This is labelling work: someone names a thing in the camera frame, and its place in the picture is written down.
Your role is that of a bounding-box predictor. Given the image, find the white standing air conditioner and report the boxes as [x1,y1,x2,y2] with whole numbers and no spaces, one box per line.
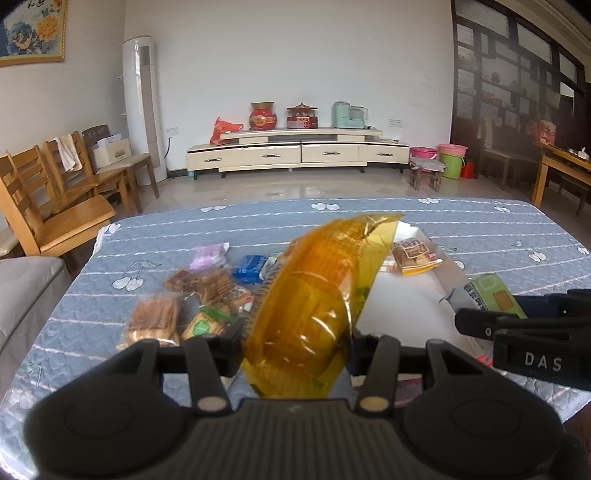
[122,35,168,186]

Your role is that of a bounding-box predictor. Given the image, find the white cardboard box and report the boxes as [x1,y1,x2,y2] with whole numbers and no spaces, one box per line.
[353,222,497,370]

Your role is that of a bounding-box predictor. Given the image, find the brown and white cracker packet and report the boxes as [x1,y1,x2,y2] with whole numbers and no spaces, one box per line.
[391,236,444,277]

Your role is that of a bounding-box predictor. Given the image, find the green label biscuit packet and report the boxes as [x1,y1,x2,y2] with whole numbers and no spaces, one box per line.
[180,306,241,343]

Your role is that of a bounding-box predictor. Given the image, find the green snack packet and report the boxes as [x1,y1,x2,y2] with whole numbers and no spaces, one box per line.
[462,272,528,320]

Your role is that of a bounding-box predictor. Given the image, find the framed flower wall picture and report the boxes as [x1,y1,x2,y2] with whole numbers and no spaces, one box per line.
[0,0,69,68]

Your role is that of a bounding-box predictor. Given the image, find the mint green kitchen appliance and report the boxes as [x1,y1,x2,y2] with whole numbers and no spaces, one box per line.
[330,101,370,130]

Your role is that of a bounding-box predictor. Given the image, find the light wooden chair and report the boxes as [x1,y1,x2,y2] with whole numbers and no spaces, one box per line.
[43,131,144,214]
[0,152,117,274]
[8,145,114,217]

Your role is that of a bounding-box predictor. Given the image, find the dark wooden chair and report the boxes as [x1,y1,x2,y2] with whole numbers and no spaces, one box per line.
[477,115,536,191]
[82,124,160,200]

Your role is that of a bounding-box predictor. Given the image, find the dark back wooden chair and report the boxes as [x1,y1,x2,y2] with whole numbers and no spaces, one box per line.
[82,124,160,200]

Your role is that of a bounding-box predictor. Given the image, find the dark brown cookie packet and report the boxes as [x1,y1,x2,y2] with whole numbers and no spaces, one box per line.
[163,267,255,320]

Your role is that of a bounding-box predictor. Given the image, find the green bucket with pink rim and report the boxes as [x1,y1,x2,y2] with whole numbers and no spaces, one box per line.
[437,143,469,180]

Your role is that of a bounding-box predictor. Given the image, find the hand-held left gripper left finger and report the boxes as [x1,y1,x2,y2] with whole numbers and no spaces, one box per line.
[107,329,245,414]

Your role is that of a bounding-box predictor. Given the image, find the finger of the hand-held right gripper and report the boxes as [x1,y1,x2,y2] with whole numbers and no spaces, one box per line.
[454,308,573,343]
[512,289,591,319]

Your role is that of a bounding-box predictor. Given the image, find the red plastic bag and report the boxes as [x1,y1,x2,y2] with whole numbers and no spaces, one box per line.
[209,117,245,145]

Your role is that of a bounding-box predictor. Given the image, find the small wooden stool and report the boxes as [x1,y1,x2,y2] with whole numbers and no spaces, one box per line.
[409,157,445,192]

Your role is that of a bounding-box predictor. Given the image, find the red gift box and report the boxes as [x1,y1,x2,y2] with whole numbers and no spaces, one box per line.
[286,102,321,130]

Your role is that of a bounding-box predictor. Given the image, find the dark wooden display shelf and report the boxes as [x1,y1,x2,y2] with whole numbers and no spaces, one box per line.
[450,0,591,185]

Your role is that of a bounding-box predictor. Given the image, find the red round jar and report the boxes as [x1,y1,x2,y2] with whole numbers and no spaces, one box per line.
[249,102,278,132]

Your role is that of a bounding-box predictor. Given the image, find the wooden side table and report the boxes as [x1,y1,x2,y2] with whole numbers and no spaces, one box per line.
[530,142,591,216]

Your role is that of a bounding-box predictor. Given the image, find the blue quilted tablecloth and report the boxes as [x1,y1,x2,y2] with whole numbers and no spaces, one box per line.
[0,198,591,464]

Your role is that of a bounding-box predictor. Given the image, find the yellow clear snack packet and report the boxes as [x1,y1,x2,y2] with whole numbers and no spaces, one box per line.
[242,211,406,400]

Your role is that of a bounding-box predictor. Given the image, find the purple snack packet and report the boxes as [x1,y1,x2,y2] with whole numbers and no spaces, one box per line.
[189,243,230,272]

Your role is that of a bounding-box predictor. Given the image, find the cream low cabinet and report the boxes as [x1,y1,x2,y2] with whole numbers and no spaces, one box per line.
[185,126,411,180]

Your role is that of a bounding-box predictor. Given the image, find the clear biscuit packet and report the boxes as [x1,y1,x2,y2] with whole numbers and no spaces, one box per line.
[117,295,182,350]

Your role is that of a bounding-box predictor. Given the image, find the white towel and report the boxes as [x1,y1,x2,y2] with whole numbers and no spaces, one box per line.
[52,133,84,173]

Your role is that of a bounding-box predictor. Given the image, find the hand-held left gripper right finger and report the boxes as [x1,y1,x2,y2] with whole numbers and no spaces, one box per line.
[349,334,482,414]

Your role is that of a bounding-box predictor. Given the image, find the beige cardboard box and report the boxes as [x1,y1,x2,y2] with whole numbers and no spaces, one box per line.
[91,133,133,162]

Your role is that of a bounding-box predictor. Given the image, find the blue snack packet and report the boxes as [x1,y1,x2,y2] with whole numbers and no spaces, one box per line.
[232,254,269,285]

